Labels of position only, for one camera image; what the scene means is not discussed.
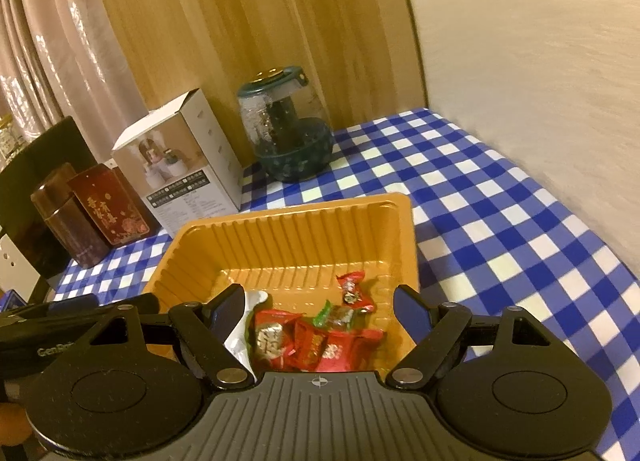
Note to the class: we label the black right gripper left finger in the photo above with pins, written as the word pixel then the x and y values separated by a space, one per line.
pixel 203 328

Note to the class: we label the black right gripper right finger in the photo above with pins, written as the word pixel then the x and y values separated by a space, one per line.
pixel 437 333

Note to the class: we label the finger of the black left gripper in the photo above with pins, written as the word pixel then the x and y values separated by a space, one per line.
pixel 145 303
pixel 55 303

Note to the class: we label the white green snack bag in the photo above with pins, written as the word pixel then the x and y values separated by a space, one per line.
pixel 237 342

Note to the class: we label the green brown candy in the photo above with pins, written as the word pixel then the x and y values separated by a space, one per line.
pixel 334 317

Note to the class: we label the person's left hand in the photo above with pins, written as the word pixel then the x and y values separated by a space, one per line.
pixel 14 426

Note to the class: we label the blue milk carton box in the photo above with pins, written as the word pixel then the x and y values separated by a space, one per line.
pixel 11 300

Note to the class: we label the red white candy in tray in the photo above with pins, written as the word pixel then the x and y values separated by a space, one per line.
pixel 274 338

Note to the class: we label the white chair back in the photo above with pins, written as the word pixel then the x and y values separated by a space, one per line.
pixel 16 272

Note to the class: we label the red chinese gift box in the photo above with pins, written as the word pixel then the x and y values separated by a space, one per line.
pixel 113 205

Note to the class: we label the red flat candy packet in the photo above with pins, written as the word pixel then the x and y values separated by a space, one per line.
pixel 349 351

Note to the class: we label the blue white checkered tablecloth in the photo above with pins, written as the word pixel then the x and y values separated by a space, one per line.
pixel 488 236

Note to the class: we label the brown metal tin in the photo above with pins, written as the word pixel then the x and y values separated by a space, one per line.
pixel 56 203

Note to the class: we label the orange plastic tray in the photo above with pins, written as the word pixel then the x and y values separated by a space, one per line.
pixel 295 254

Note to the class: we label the white humidifier box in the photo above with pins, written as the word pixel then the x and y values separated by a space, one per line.
pixel 180 163

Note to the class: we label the black monitor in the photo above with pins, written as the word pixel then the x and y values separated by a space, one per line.
pixel 20 220

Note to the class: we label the glass jar on shelf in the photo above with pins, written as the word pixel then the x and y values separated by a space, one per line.
pixel 10 144

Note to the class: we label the green glass jar humidifier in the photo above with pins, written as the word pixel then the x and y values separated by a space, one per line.
pixel 286 124

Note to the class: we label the beige curtain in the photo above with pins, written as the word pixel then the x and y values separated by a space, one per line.
pixel 61 58

